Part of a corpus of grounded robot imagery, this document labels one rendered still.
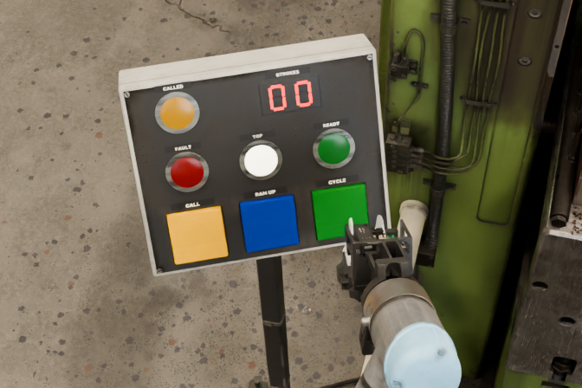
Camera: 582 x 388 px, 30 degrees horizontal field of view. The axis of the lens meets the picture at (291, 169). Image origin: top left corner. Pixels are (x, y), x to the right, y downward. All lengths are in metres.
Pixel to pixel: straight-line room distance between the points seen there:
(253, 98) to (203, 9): 1.79
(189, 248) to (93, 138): 1.47
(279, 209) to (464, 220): 0.58
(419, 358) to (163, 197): 0.52
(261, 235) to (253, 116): 0.17
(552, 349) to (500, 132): 0.39
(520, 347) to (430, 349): 0.86
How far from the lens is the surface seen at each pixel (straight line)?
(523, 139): 1.79
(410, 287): 1.19
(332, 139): 1.46
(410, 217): 1.95
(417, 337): 1.10
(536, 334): 1.89
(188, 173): 1.46
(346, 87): 1.44
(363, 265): 1.27
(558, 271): 1.71
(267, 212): 1.49
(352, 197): 1.50
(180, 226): 1.48
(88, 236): 2.75
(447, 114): 1.73
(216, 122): 1.44
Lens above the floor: 2.25
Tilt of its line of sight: 53 degrees down
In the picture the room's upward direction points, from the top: 3 degrees counter-clockwise
